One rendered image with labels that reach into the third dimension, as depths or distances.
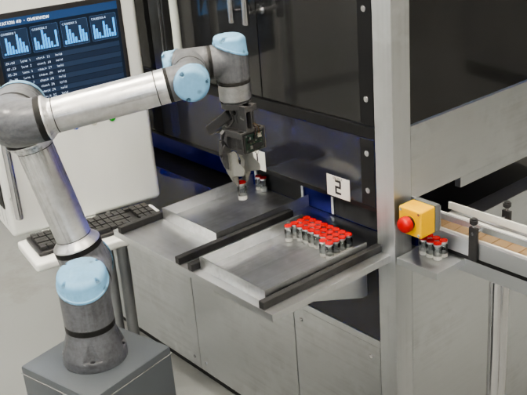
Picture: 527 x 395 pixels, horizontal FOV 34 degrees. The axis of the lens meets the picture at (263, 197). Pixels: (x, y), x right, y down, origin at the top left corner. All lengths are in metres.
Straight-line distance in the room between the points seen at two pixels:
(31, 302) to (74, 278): 2.15
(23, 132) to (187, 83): 0.35
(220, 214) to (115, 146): 0.47
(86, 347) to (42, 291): 2.18
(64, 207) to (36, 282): 2.26
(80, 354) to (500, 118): 1.26
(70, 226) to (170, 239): 0.43
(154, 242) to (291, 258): 0.40
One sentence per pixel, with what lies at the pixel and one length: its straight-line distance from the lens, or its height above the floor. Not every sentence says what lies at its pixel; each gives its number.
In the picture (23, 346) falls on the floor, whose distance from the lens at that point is 3.80.
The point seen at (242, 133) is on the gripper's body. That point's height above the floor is 1.27.
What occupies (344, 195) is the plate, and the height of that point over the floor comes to 1.00.
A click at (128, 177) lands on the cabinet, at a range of 2.84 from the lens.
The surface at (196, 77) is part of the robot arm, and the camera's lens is 1.80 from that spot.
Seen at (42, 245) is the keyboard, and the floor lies 0.83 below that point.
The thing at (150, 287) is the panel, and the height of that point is 0.32.
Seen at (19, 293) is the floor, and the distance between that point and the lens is 4.23.
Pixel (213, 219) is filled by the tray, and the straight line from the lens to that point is 2.50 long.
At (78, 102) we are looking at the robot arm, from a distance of 1.84.
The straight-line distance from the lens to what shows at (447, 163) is 2.29.
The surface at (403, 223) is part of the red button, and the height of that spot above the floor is 1.00.
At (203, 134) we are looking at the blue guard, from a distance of 2.72.
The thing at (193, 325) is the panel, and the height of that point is 0.27.
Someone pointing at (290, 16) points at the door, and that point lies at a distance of 2.29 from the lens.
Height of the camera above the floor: 1.90
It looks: 23 degrees down
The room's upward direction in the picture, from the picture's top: 5 degrees counter-clockwise
